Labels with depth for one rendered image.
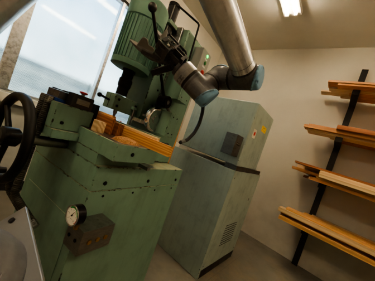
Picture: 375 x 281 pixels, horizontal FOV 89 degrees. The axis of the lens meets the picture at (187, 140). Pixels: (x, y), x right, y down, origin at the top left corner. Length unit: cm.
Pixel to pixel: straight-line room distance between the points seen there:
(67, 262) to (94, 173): 32
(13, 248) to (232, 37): 62
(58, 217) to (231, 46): 83
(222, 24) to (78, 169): 66
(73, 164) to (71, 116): 18
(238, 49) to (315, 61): 265
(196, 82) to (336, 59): 267
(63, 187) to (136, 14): 75
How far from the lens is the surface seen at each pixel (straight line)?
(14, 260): 30
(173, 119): 95
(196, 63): 112
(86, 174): 76
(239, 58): 68
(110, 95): 93
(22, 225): 38
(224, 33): 62
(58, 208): 89
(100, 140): 72
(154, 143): 75
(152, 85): 99
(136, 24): 96
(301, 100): 305
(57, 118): 80
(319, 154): 285
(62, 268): 89
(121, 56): 92
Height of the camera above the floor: 99
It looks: 1 degrees down
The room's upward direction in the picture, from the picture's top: 19 degrees clockwise
